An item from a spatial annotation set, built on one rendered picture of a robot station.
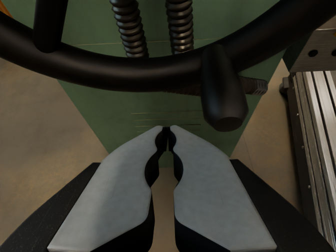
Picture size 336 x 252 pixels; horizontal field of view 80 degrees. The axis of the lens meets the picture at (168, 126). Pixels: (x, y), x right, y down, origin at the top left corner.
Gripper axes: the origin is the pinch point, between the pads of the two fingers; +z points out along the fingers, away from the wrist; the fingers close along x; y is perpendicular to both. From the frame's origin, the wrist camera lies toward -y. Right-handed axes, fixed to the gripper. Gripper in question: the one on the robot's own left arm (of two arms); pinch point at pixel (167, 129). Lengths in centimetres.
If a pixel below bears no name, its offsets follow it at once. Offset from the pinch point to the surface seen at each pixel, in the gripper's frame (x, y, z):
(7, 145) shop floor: -77, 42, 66
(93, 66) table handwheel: -5.5, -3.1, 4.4
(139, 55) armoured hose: -3.0, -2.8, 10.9
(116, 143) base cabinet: -19, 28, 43
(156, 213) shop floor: -7, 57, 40
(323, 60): 24.9, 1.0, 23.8
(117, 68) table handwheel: -3.8, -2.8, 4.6
